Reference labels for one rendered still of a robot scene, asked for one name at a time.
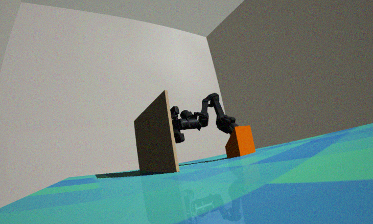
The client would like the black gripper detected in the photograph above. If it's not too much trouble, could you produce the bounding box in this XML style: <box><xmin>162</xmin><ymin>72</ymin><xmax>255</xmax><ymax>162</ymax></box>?
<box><xmin>170</xmin><ymin>106</ymin><xmax>192</xmax><ymax>143</ymax></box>

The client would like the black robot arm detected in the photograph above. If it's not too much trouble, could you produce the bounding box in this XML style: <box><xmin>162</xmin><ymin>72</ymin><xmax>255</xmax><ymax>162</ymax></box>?
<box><xmin>180</xmin><ymin>93</ymin><xmax>239</xmax><ymax>135</ymax></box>

